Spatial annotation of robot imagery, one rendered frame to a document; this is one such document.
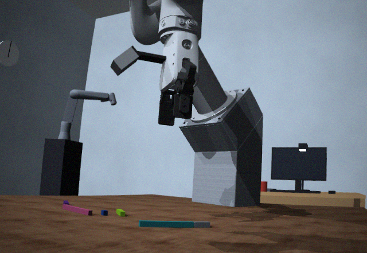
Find lime green rod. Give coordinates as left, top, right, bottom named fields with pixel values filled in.
left=116, top=209, right=125, bottom=217

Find turquoise rod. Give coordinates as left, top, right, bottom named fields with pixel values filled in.
left=139, top=220, right=194, bottom=228

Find pink rod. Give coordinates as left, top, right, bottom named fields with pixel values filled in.
left=63, top=204, right=92, bottom=216

